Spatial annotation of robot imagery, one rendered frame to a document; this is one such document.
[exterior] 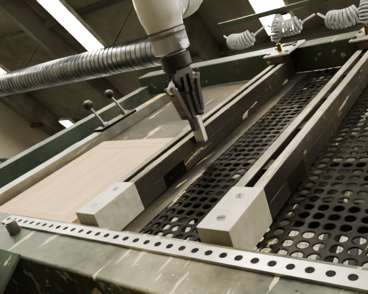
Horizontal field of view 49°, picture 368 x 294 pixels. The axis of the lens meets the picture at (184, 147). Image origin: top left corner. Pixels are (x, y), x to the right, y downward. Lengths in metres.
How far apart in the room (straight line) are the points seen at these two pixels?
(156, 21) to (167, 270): 0.56
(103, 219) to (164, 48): 0.41
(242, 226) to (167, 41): 0.49
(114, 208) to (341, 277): 0.49
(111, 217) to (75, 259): 0.14
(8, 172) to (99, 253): 0.93
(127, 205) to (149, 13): 0.43
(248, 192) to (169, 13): 0.46
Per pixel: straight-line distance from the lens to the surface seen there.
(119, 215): 0.87
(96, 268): 0.70
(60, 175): 1.32
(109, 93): 1.67
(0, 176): 1.60
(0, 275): 0.89
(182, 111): 0.99
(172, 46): 0.96
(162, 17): 0.95
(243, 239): 0.65
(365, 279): 0.52
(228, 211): 0.66
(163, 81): 2.03
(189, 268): 0.61
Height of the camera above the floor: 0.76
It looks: 25 degrees up
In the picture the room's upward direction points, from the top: 20 degrees clockwise
